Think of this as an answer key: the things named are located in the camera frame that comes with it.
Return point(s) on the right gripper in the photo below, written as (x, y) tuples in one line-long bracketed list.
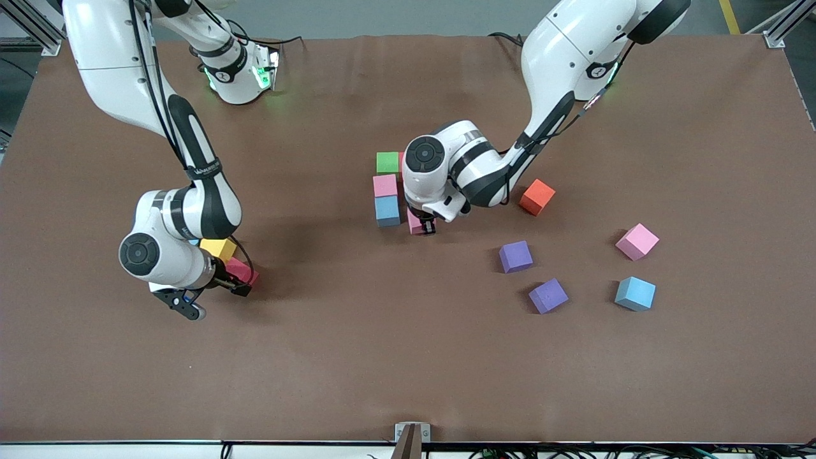
[(223, 278)]

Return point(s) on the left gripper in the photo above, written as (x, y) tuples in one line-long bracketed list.
[(428, 225)]

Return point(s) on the pink foam block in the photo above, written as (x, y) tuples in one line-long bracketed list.
[(413, 225), (385, 185), (637, 241)]

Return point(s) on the blue foam block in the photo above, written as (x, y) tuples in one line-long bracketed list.
[(635, 293), (387, 210)]

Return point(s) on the green foam block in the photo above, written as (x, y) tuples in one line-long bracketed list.
[(387, 162)]

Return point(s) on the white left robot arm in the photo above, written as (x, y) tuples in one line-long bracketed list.
[(426, 155)]

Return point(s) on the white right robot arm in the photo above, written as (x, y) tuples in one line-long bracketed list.
[(139, 254)]

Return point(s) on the yellow foam block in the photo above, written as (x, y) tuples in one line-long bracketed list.
[(220, 248)]

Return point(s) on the purple foam block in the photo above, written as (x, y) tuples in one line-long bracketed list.
[(548, 296), (515, 256)]

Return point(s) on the orange foam block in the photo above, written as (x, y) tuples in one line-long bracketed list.
[(537, 196)]

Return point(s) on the brown table mat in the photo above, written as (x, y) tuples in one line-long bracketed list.
[(408, 357)]

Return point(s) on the green lit base connector box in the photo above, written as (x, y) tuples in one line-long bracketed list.
[(268, 64)]

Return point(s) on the metal table edge bracket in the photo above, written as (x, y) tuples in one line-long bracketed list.
[(412, 433)]

